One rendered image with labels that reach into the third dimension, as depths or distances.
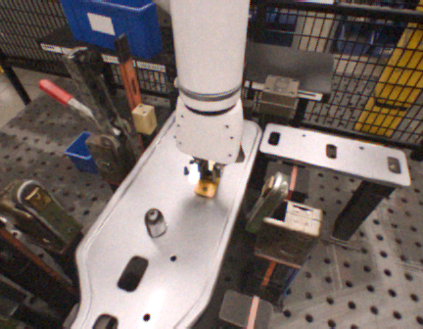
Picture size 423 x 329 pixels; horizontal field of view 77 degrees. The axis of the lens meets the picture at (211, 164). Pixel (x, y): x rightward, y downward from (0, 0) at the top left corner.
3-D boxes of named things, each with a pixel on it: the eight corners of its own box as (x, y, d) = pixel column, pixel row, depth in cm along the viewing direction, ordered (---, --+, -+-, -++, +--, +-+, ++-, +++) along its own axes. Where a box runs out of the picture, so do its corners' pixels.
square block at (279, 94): (269, 193, 85) (297, 97, 59) (245, 186, 87) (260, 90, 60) (274, 174, 91) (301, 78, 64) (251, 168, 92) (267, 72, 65)
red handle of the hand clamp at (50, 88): (114, 139, 49) (32, 84, 45) (111, 145, 50) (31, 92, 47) (126, 125, 51) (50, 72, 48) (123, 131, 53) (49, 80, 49)
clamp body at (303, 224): (283, 316, 62) (334, 255, 36) (234, 299, 65) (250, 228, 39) (289, 278, 68) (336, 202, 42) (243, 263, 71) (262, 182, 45)
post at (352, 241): (358, 251, 73) (421, 187, 51) (317, 239, 75) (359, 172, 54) (358, 230, 77) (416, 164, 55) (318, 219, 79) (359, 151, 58)
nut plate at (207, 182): (212, 197, 48) (212, 193, 47) (192, 192, 48) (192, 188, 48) (226, 164, 53) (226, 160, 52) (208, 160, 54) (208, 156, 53)
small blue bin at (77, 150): (97, 177, 90) (88, 159, 83) (72, 169, 92) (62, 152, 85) (115, 155, 97) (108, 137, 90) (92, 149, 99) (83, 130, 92)
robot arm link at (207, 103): (164, 87, 33) (166, 107, 36) (231, 101, 31) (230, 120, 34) (189, 57, 39) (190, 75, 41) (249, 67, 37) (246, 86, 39)
